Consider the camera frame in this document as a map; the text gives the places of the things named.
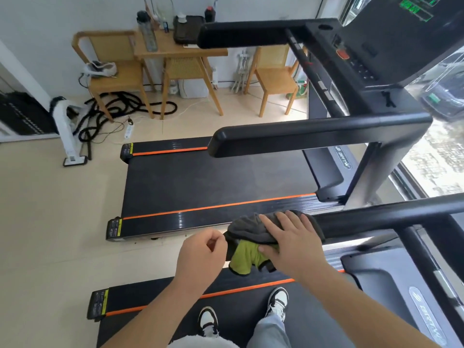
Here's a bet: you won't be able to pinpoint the black ribbed rack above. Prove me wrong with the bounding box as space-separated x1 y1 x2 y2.
0 90 59 137

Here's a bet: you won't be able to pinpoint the wooden table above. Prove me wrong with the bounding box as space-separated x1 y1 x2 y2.
134 28 228 121

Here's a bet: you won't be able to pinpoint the green white bag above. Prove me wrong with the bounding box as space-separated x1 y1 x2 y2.
286 79 309 100

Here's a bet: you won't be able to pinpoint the small white appliance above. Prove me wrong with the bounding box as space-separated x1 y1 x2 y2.
177 78 210 100

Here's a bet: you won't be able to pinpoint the light blue jeans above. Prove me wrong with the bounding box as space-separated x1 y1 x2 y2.
246 313 288 348

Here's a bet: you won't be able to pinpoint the wooden chair with armrest frame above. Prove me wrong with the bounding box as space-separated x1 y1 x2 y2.
71 30 155 122

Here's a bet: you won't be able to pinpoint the white upright vacuum cleaner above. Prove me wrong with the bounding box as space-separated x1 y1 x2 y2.
49 96 94 167

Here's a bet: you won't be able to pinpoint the grey parked car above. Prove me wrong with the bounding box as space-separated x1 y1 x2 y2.
420 50 464 122

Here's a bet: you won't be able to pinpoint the black tray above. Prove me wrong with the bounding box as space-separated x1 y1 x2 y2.
173 15 207 46

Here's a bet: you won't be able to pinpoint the person's left hand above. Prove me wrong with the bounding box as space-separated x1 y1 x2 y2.
175 228 228 296

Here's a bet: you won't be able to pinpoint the large grey water bottle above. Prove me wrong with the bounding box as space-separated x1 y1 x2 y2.
136 10 159 53

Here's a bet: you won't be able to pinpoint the person's white black sneaker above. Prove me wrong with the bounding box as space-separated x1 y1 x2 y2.
266 287 290 319
198 306 220 338

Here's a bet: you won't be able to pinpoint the white shirt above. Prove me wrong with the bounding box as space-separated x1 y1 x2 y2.
170 335 240 348

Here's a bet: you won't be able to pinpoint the black treadmill with console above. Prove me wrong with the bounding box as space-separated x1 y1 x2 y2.
106 0 464 243

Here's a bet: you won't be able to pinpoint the person's right white black sneaker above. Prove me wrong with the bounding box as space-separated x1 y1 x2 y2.
266 287 290 319

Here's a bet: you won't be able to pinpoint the grey and green cleaning cloth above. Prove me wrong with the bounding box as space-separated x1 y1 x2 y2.
224 211 326 276

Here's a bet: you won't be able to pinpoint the person's left forearm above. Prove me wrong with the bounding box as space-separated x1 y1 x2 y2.
101 275 208 348

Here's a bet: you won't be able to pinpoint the black battle rope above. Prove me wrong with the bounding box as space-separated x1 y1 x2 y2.
72 91 178 160

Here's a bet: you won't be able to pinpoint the wooden chair with woven back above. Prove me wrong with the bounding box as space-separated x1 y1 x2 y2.
243 46 300 118
164 57 214 99

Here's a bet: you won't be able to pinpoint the black treadmill with orange stripe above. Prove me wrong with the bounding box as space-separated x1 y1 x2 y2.
87 194 464 348

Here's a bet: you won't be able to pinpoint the white folded rack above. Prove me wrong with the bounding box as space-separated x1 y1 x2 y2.
231 49 254 94

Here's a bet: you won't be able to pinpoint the person's right forearm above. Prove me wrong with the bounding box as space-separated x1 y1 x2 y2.
290 262 443 348

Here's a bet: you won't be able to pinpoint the person's right hand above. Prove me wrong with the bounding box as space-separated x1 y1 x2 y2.
258 210 329 282

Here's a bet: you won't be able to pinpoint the person's left white black sneaker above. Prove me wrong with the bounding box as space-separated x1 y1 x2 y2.
198 306 220 338

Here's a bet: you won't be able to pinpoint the clear glass vase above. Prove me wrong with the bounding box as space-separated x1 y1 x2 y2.
156 0 177 29

